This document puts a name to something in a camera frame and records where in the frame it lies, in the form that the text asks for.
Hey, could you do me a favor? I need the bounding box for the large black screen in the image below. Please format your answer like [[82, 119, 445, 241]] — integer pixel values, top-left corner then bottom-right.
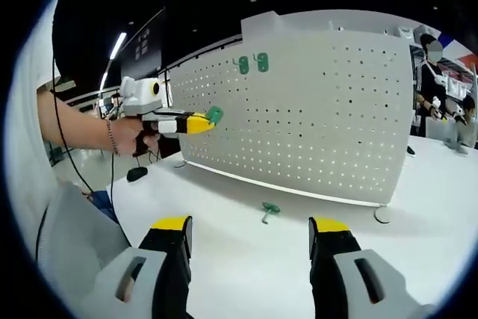
[[121, 8, 165, 73]]

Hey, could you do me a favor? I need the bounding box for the person's blue jeans leg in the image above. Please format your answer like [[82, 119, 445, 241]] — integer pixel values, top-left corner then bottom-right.
[[87, 190, 117, 223]]

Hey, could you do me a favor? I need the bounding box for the person's left hand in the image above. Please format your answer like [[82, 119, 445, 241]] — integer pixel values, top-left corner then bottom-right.
[[111, 115, 160, 158]]

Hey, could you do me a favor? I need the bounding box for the person's white shirt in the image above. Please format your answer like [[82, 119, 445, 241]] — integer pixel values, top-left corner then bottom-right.
[[10, 0, 58, 200]]

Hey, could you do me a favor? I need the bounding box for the beaded bracelet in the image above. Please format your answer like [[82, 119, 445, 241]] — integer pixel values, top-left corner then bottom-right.
[[107, 119, 120, 156]]

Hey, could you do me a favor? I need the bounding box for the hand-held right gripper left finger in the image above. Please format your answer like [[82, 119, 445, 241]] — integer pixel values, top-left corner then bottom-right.
[[80, 216, 194, 319]]

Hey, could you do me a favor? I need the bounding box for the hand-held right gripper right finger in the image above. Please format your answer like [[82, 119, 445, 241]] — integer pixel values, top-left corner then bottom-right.
[[308, 216, 426, 319]]

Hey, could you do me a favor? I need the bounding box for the white perforated mounting plate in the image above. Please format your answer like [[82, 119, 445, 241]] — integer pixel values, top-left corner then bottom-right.
[[170, 29, 414, 225]]

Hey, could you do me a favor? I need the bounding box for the black computer mouse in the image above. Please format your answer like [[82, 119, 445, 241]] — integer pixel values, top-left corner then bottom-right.
[[126, 167, 149, 182]]

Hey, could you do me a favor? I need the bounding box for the short ceiling light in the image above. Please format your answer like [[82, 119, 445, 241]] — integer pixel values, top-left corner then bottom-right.
[[110, 31, 128, 61]]

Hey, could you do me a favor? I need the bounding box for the black cable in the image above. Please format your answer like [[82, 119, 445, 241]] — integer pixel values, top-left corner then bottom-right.
[[52, 57, 95, 193]]

